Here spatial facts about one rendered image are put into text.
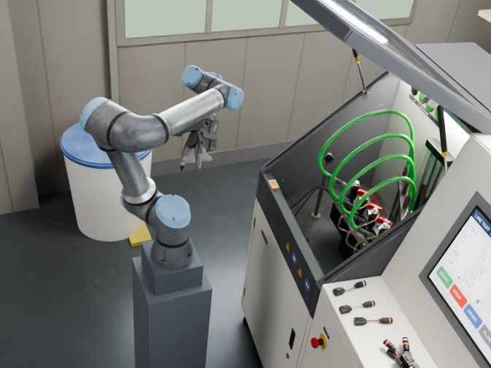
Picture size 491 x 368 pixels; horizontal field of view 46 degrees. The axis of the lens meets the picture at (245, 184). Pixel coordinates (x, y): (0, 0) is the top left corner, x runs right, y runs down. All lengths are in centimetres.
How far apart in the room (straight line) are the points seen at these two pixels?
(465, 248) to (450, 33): 297
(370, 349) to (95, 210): 194
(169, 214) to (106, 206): 137
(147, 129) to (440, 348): 107
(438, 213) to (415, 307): 31
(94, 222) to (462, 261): 219
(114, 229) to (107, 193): 29
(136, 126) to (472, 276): 103
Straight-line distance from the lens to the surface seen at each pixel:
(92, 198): 327
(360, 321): 188
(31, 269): 338
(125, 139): 166
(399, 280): 200
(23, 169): 358
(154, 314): 214
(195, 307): 219
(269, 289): 255
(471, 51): 252
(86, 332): 305
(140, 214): 203
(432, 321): 189
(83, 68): 345
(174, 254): 203
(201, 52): 359
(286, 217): 224
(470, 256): 176
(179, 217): 194
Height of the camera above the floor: 239
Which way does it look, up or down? 37 degrees down
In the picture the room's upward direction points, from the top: 7 degrees clockwise
